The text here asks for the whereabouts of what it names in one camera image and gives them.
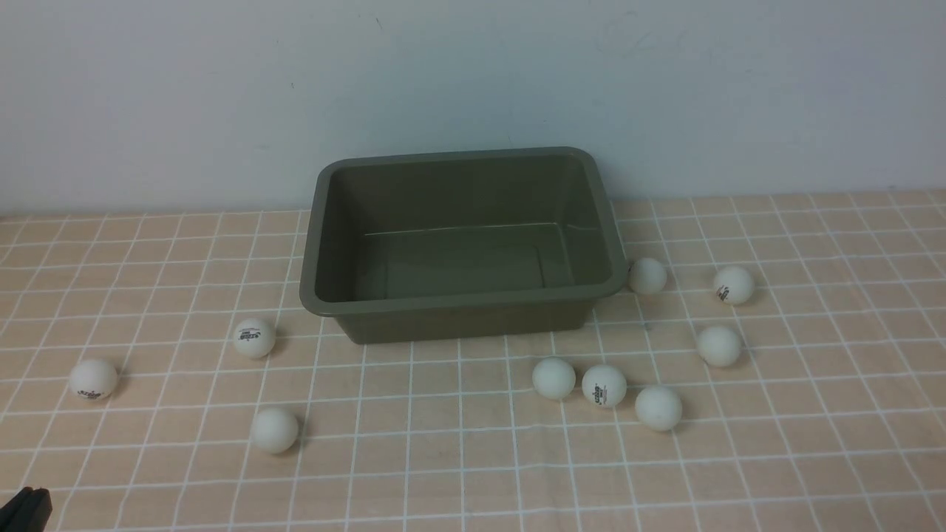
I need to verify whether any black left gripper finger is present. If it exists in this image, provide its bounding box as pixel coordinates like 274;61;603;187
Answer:
1;487;52;532

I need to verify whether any plain white ball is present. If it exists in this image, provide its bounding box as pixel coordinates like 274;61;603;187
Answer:
531;357;576;401
250;407;300;454
627;257;668;296
696;326;743;367
634;385;683;432

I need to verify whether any white ball with logo centre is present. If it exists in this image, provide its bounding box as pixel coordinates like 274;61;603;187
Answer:
581;364;628;409

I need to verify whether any white ball with logo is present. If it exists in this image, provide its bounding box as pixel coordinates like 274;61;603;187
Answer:
581;364;628;409
231;318;276;359
713;265;755;305

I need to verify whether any white ping-pong ball far left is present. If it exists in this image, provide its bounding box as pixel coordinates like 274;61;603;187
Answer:
68;359;119;400

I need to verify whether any olive green plastic bin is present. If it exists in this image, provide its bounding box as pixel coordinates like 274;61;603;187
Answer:
299;147;628;344

